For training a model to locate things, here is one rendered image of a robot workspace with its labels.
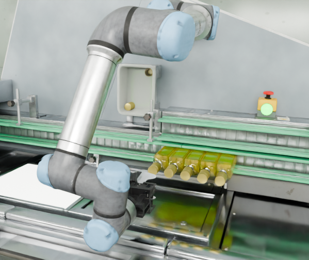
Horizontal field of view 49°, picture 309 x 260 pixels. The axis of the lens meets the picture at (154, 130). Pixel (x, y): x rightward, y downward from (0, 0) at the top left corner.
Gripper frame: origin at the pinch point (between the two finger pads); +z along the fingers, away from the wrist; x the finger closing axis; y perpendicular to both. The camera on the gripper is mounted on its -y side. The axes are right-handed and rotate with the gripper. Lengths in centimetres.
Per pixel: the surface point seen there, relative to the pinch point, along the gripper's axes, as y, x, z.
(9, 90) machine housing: -92, 19, 47
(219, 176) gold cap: 22.7, 1.1, 9.2
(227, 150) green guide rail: 22.6, 3.9, 29.3
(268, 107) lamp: 36, 20, 40
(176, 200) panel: 7.2, -12.7, 15.4
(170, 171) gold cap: 6.4, 0.7, 9.2
